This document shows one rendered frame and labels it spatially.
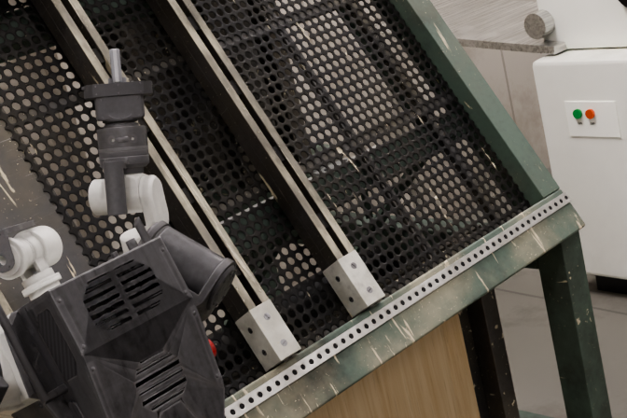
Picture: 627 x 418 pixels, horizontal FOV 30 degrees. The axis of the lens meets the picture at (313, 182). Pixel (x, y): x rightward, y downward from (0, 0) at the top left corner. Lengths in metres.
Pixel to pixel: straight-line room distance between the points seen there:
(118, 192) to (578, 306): 1.57
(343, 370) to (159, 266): 0.93
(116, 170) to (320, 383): 0.73
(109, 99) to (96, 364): 0.62
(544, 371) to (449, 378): 1.10
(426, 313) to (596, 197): 1.93
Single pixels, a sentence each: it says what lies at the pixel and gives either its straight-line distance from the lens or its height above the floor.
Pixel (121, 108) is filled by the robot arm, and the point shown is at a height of 1.55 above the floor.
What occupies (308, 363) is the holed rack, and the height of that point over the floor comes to 0.88.
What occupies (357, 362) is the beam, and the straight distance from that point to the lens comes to 2.58.
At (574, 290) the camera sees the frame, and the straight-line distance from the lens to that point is 3.22.
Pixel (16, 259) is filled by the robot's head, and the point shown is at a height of 1.42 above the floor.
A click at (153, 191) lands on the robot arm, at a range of 2.07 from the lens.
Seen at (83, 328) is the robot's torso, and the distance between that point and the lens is 1.63.
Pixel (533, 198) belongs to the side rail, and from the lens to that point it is 3.17.
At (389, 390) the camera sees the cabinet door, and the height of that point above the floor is 0.57.
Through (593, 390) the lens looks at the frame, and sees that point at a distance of 3.36.
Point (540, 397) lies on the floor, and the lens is 4.09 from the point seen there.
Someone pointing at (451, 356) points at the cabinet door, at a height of 0.55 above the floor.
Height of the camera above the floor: 1.89
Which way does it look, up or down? 15 degrees down
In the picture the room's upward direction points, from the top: 13 degrees counter-clockwise
